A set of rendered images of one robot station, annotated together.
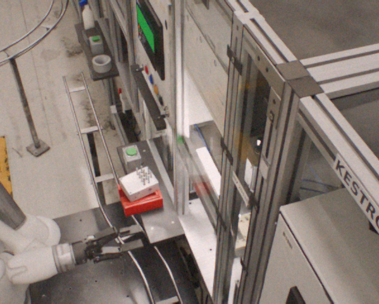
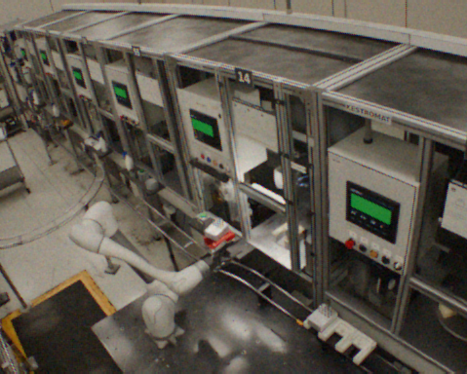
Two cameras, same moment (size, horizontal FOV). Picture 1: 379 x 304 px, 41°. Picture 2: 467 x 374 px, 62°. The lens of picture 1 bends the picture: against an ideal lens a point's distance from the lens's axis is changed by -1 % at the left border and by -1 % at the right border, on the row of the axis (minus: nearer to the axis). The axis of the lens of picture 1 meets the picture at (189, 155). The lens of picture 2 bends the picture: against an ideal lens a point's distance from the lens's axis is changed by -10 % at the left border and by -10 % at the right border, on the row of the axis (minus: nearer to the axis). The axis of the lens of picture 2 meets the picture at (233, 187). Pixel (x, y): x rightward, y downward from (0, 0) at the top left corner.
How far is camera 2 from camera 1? 94 cm
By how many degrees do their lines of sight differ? 17
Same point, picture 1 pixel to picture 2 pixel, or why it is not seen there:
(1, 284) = (163, 309)
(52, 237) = not seen: hidden behind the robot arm
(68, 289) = (196, 311)
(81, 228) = not seen: hidden behind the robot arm
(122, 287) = (229, 298)
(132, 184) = (214, 230)
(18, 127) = (92, 261)
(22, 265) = (181, 278)
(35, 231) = not seen: hidden behind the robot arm
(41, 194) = (130, 294)
